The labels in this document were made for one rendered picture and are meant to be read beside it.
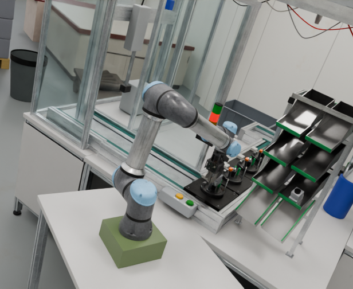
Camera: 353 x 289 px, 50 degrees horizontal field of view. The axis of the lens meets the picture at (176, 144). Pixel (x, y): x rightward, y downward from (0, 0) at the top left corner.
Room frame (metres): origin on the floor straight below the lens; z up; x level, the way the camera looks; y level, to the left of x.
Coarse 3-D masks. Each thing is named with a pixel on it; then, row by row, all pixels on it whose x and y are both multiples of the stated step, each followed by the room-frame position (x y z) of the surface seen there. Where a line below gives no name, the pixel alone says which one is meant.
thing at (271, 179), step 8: (272, 160) 1.87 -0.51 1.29; (296, 160) 1.91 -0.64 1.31; (264, 168) 1.82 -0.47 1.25; (272, 168) 1.85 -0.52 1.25; (280, 168) 1.85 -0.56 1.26; (288, 168) 1.86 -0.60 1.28; (256, 176) 1.78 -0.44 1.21; (264, 176) 1.79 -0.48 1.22; (272, 176) 1.79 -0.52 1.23; (280, 176) 1.80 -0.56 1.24; (288, 176) 1.76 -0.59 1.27; (264, 184) 1.74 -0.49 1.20; (272, 184) 1.74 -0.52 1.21; (280, 184) 1.72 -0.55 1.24; (272, 192) 1.68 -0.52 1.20
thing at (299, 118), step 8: (304, 96) 1.90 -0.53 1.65; (312, 96) 1.94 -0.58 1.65; (320, 96) 1.91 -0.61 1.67; (328, 96) 1.88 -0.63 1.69; (296, 104) 1.86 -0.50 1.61; (304, 104) 1.92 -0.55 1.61; (328, 104) 1.82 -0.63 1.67; (288, 112) 1.82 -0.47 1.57; (296, 112) 1.86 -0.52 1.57; (304, 112) 1.86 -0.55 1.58; (312, 112) 1.86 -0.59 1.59; (320, 112) 1.77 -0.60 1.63; (280, 120) 1.78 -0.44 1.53; (288, 120) 1.79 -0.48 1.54; (296, 120) 1.80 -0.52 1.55; (304, 120) 1.80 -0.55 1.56; (312, 120) 1.80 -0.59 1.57; (288, 128) 1.71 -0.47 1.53; (296, 128) 1.74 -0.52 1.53; (304, 128) 1.74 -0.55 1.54; (296, 136) 1.69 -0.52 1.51
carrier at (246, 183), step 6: (228, 168) 2.27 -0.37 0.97; (234, 168) 2.13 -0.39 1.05; (240, 168) 2.17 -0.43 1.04; (246, 168) 2.14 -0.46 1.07; (222, 174) 2.11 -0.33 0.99; (234, 174) 2.13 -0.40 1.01; (240, 174) 2.23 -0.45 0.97; (222, 180) 2.08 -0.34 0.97; (234, 180) 2.09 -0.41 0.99; (240, 180) 2.11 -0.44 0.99; (246, 180) 2.18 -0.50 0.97; (228, 186) 2.02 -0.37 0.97; (234, 186) 2.05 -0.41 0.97; (240, 186) 2.07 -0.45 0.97; (246, 186) 2.10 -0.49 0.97; (240, 192) 2.00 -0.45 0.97
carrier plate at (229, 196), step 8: (192, 184) 1.92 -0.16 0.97; (200, 184) 1.95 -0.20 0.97; (192, 192) 1.83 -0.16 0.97; (200, 192) 1.86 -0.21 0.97; (232, 192) 1.97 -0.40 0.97; (208, 200) 1.80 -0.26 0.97; (216, 200) 1.83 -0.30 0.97; (224, 200) 1.86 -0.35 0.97; (232, 200) 1.90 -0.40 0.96; (216, 208) 1.76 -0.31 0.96
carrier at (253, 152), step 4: (252, 148) 2.69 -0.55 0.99; (256, 148) 2.71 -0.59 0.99; (248, 152) 2.63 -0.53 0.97; (252, 152) 2.66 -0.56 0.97; (256, 152) 2.61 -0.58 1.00; (248, 156) 2.56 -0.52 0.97; (252, 156) 2.55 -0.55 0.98; (256, 156) 2.56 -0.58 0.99; (264, 156) 2.60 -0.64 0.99; (252, 160) 2.51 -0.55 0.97; (256, 160) 2.52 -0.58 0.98; (268, 160) 2.56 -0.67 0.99; (256, 164) 2.47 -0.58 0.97; (260, 164) 2.49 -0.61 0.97
